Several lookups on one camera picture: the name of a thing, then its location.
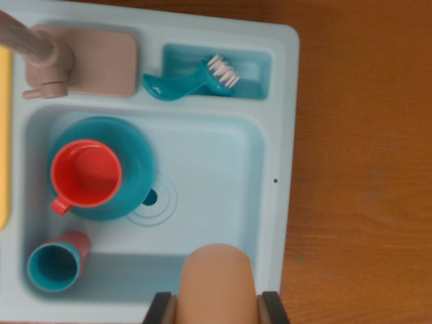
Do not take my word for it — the red cup with handle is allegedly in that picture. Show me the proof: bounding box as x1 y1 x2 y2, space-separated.
50 140 123 216

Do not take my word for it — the teal dish brush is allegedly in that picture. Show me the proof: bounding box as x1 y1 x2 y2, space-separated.
141 55 241 102

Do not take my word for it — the light blue toy sink unit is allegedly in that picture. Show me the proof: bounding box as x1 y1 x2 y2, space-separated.
0 8 300 324

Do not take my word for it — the yellow dish rack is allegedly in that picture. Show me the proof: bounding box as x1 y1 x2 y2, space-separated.
0 45 14 232

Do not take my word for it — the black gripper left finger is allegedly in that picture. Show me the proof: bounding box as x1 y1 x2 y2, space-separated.
141 292 178 324

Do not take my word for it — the teal plastic tumbler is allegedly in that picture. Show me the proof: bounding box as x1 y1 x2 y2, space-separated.
26 243 82 293

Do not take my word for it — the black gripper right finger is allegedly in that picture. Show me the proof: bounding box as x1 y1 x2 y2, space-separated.
256 290 291 324

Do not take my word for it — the beige bread-shaped toy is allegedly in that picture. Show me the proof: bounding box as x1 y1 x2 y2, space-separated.
177 242 261 324

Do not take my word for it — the grey toy faucet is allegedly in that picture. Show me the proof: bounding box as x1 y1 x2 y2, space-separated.
0 9 138 100

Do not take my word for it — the teal plastic plate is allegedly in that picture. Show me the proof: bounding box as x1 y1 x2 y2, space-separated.
47 116 155 222

